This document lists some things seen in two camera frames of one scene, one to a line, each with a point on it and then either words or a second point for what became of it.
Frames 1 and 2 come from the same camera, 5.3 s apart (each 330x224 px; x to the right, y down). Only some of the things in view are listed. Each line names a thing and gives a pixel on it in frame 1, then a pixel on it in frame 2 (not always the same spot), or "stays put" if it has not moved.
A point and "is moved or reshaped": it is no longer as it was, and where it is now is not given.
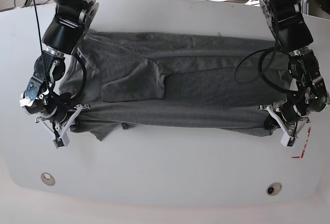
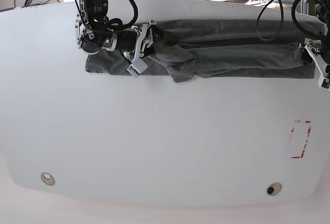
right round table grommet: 274,188 stays put
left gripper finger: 271,123 to 306,56
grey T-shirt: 148,81 is moved or reshaped
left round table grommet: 48,178 stays put
